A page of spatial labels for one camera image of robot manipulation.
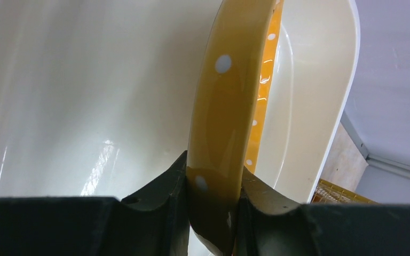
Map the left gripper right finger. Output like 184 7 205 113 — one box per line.
235 170 410 255

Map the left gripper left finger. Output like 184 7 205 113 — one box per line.
0 153 190 255

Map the yellow polka dot plate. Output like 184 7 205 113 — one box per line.
186 1 283 255

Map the white rectangular basin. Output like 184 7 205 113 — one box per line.
0 0 360 256

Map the gold wire rack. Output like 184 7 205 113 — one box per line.
311 179 376 204

